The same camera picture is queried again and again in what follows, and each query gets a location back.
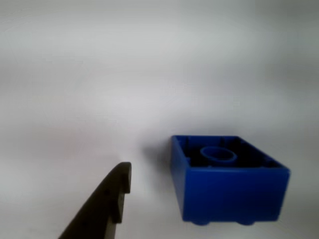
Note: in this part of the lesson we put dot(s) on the blue lego brick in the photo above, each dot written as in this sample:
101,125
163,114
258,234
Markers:
231,194

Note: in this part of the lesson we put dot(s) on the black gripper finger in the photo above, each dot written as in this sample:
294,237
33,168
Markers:
99,209

